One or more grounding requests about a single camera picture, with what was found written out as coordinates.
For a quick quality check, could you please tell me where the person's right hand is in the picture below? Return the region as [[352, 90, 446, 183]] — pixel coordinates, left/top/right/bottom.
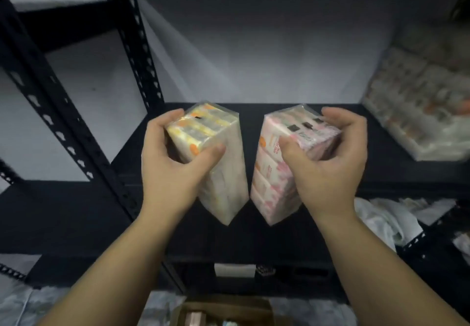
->
[[279, 106, 369, 224]]

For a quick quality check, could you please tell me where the person's left hand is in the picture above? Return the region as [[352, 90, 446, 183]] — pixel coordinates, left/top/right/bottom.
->
[[141, 108, 227, 224]]

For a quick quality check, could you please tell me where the yellow tissue pack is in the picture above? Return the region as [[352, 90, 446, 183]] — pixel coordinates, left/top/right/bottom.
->
[[165, 101, 250, 226]]

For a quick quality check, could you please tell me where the pink tissue pack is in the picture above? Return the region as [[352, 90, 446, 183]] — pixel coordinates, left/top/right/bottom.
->
[[249, 103, 342, 226]]

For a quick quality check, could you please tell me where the brown cardboard box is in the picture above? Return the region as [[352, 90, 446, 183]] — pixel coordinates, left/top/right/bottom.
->
[[170, 294, 294, 326]]

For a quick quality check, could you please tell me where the person's left forearm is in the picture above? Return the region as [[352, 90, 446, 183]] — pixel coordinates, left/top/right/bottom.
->
[[36, 208, 184, 326]]

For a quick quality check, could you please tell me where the person's right forearm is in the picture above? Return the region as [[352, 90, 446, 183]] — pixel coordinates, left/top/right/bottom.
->
[[317, 212, 470, 326]]

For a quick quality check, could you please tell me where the white box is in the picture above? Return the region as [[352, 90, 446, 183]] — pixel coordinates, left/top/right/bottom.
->
[[214, 263, 256, 278]]

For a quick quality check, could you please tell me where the white cloth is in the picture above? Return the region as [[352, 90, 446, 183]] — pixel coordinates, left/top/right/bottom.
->
[[354, 197, 456, 253]]

